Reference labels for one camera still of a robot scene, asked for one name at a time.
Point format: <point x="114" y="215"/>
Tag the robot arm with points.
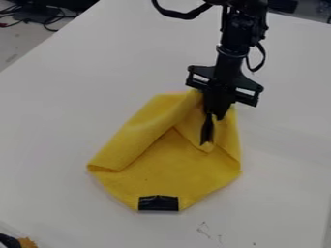
<point x="241" y="22"/>

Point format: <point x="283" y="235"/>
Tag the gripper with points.
<point x="228" y="72"/>

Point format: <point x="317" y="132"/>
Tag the yellow cloth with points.
<point x="172" y="168"/>

